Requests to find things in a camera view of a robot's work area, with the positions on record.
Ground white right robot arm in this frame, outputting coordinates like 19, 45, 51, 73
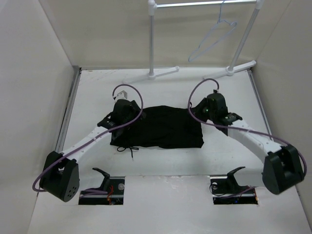
192, 91, 307, 195

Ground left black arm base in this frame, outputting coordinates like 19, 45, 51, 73
78, 168, 125, 205

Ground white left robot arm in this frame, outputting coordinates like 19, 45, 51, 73
36, 99, 144, 202

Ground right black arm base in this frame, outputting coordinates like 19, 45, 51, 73
209, 166, 258, 205

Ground light blue wire hanger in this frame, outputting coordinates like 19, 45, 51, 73
188, 0, 238, 62

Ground left aluminium table rail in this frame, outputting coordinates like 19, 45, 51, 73
54, 66, 81, 152

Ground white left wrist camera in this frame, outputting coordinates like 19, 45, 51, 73
114, 90, 128, 102

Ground white garment rack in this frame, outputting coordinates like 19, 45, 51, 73
121, 0, 265, 84

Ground black trousers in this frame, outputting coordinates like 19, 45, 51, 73
110, 105, 204, 151

